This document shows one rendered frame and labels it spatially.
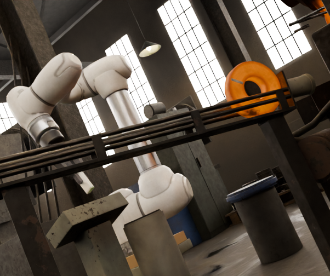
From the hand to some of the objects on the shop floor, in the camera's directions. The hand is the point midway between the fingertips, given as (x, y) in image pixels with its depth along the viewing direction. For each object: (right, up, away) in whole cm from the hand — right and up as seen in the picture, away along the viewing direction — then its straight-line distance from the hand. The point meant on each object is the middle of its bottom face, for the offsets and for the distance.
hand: (84, 182), depth 141 cm
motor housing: (+89, -33, -22) cm, 97 cm away
